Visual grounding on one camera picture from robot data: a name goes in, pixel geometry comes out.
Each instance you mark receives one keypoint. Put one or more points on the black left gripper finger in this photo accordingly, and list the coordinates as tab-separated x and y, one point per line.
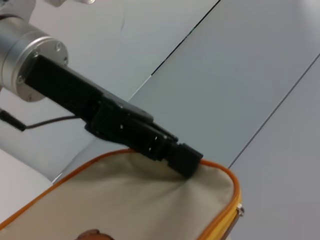
168	134
182	160

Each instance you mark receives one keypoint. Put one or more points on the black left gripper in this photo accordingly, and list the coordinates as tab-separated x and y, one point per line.
70	92

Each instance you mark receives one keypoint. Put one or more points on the beige orange bear food bag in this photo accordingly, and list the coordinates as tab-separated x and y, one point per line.
125	197

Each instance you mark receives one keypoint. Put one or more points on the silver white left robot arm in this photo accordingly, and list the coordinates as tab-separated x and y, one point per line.
27	52

